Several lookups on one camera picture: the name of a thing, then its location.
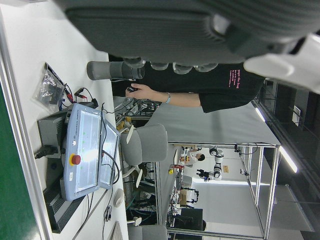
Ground cardboard box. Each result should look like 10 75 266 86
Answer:
178 189 189 208

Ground grey computer mouse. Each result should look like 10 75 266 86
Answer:
112 187 125 208

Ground black finned unit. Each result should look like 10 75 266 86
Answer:
41 179 87 235

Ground ceiling light strip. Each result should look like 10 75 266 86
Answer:
254 105 266 123
278 145 299 174

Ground clear plastic bag of parts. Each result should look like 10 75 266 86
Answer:
31 61 67 111

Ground black pendant cable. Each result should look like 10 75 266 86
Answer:
99 101 121 186

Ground aluminium frame structure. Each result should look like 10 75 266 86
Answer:
154 141 281 240

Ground green conveyor belt, aluminium rails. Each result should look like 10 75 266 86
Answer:
0 4 54 240

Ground black monitor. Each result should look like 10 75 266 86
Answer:
171 207 207 233

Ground grey keyboard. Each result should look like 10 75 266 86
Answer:
107 220 124 240

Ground person in white shirt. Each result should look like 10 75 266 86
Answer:
186 147 206 166

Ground dark grey power supply box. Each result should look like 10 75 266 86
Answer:
36 111 70 160

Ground blue-grey teach pendant, red button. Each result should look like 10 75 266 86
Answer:
60 102 104 202

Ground black mains connector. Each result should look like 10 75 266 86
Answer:
33 144 60 161

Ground grey office chair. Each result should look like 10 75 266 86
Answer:
126 216 169 240
119 123 169 189

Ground red black clip leads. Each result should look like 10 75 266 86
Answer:
63 83 99 109

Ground person in black t-shirt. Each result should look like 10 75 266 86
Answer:
108 53 266 114

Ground grey fabric partition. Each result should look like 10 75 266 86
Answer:
144 101 281 146

